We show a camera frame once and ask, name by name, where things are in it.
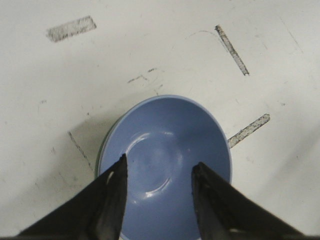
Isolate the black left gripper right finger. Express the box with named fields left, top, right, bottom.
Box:
left=191, top=162, right=304, bottom=240

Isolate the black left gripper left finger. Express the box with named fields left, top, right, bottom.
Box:
left=18, top=154, right=128, bottom=240

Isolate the blue plastic bowl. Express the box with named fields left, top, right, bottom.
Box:
left=99, top=95, right=232, bottom=240

